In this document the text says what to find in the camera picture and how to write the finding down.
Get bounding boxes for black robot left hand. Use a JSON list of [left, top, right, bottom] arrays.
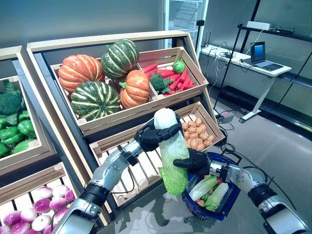
[[133, 123, 182, 152]]

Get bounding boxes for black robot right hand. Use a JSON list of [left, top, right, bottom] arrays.
[[173, 148, 212, 177]]

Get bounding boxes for napa cabbage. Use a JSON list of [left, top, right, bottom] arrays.
[[189, 175, 220, 202], [153, 107, 190, 195], [204, 182, 230, 212]]

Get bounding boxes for blue plastic shopping basket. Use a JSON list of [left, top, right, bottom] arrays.
[[181, 151, 242, 221]]

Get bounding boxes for wide wooden produce crate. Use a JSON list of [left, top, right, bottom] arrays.
[[50, 62, 159, 134]]

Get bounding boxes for wooden slatted produce crate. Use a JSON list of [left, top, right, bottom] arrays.
[[170, 101, 226, 153], [0, 75, 57, 171], [89, 121, 193, 210], [0, 162, 81, 234], [137, 46, 209, 100]]

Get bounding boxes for small orange pumpkin green stem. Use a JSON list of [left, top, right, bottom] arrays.
[[118, 70, 151, 110]]

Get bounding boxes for grey box with red top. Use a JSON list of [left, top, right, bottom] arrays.
[[218, 111, 235, 124]]

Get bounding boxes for dark green broccoli head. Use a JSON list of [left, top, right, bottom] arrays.
[[149, 72, 174, 95]]

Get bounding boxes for green striped pumpkin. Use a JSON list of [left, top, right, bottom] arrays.
[[70, 80, 122, 122], [100, 39, 140, 80]]

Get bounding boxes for light green round vegetable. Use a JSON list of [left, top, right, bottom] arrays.
[[172, 60, 186, 74]]

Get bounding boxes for purple white onion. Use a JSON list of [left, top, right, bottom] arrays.
[[2, 211, 22, 227], [19, 208, 38, 223], [64, 189, 76, 203], [33, 198, 51, 214], [35, 186, 53, 199], [43, 224, 58, 234], [32, 215, 52, 232], [49, 196, 67, 211], [51, 184, 70, 197], [53, 207, 69, 224]]

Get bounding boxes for large orange striped pumpkin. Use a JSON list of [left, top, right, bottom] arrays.
[[58, 54, 105, 93]]

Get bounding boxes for black tripod pole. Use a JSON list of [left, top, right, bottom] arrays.
[[213, 23, 244, 110]]

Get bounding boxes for white standing desk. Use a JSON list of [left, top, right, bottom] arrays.
[[199, 45, 293, 124]]

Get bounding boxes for wooden vegetable display rack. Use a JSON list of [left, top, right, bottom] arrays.
[[26, 30, 226, 226], [0, 45, 81, 234]]

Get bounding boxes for open grey laptop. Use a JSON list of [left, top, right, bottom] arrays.
[[250, 41, 285, 72]]

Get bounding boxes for large dark broccoli head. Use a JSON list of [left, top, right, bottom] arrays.
[[0, 92, 24, 117]]

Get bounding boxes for white rectangular box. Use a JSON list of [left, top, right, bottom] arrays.
[[246, 20, 273, 30]]

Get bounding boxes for black metal shelf rack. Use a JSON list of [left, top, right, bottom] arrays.
[[237, 0, 312, 127]]

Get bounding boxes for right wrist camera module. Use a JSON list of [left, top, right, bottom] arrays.
[[217, 162, 231, 183]]

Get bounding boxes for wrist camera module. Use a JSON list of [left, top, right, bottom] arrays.
[[217, 162, 231, 183], [125, 151, 137, 166]]

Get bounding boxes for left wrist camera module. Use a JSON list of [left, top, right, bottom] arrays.
[[125, 151, 137, 166]]

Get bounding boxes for black coiled floor cables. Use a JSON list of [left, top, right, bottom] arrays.
[[214, 128, 234, 156]]

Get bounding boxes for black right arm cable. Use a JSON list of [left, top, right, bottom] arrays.
[[240, 165, 298, 220]]

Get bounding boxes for black camera stand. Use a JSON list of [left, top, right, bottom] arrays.
[[196, 19, 205, 49]]

